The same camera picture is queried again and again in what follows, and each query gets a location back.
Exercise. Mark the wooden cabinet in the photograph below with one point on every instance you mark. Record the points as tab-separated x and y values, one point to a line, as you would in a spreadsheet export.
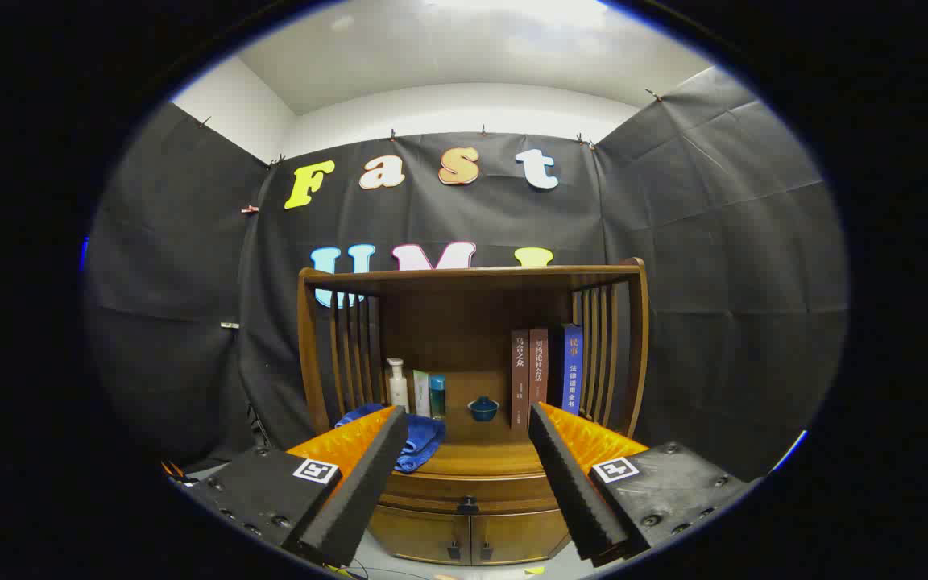
464	322

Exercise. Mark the wooden countertop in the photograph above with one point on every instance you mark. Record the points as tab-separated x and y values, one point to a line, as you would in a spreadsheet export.
480	455

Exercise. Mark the brown book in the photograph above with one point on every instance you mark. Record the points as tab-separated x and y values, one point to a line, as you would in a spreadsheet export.
519	379
539	362

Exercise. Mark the blue book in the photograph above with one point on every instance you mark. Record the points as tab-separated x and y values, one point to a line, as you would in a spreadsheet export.
573	370

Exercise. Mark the dark blue lidded teacup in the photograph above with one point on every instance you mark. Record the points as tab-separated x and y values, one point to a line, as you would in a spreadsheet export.
483	410

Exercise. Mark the blue folded towel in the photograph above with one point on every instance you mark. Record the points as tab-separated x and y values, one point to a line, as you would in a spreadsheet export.
424	439

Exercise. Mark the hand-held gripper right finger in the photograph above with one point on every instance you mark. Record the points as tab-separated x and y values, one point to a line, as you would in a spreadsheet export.
569	491

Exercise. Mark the wooden drawer with black knob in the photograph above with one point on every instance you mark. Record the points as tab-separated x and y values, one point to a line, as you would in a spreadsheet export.
432	491

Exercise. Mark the teal bottle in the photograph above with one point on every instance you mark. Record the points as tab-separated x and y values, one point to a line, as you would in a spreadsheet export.
437	399

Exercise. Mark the green and white box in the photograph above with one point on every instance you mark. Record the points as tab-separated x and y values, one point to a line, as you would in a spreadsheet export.
421	395

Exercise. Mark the wooden cabinet door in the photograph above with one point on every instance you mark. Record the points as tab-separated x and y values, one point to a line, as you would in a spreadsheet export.
416	533
520	536

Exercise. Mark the white pump bottle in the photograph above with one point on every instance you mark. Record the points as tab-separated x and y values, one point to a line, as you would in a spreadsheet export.
397	391

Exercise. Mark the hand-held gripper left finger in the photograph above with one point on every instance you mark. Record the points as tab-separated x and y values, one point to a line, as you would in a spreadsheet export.
367	491

